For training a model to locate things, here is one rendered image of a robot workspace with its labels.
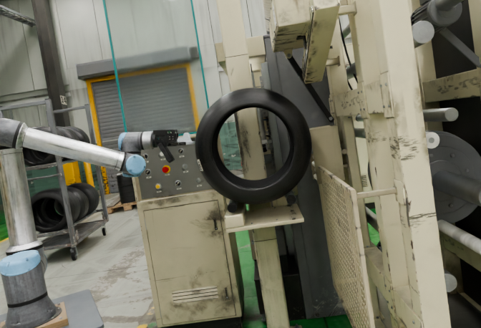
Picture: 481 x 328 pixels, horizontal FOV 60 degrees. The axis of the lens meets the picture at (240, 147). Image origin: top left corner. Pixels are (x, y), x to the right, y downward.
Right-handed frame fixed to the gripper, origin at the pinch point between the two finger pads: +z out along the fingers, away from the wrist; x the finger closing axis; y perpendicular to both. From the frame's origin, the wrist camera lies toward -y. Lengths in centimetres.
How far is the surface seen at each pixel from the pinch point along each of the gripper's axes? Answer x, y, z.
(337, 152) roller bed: 19, -8, 73
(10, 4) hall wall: 904, 346, -622
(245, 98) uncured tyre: -11.2, 20.4, 26.2
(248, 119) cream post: 26.2, 10.7, 26.6
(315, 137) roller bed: 19, 0, 62
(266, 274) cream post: 26, -76, 34
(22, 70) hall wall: 904, 170, -600
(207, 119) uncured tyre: -10.6, 11.2, 8.6
